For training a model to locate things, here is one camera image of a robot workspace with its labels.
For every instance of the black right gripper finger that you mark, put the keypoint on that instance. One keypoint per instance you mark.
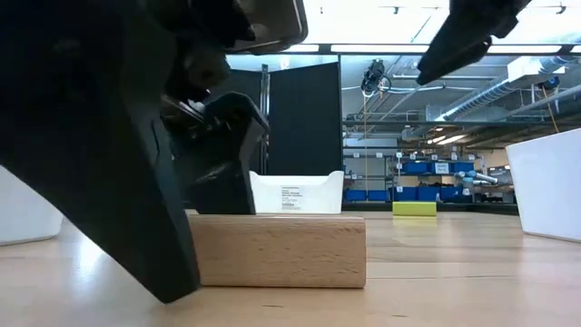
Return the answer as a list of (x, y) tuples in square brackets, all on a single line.
[(458, 41), (510, 16)]

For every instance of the white bin with label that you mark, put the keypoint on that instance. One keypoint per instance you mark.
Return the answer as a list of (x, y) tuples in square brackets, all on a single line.
[(299, 193)]

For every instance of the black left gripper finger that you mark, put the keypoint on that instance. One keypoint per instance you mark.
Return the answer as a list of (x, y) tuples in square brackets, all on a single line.
[(91, 136), (222, 150)]

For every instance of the short green block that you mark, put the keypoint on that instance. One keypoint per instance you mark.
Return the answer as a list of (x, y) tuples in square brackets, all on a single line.
[(414, 209)]

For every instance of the blue storage bin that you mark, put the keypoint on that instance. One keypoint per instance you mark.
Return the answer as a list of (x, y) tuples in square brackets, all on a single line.
[(429, 194), (415, 167), (463, 167), (451, 194), (377, 195), (405, 194), (355, 195)]

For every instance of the long natural wood block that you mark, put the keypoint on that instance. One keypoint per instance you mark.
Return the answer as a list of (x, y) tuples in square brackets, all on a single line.
[(281, 252)]

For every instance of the silver ventilation duct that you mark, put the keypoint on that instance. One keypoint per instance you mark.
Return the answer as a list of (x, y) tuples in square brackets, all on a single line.
[(481, 93)]

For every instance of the plain white bin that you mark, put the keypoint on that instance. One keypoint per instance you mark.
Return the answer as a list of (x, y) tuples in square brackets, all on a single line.
[(549, 186)]

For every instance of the metal partition post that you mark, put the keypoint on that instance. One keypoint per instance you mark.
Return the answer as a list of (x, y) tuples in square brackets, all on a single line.
[(264, 91)]

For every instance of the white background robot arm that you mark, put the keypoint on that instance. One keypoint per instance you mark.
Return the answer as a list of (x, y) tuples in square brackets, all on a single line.
[(481, 177)]

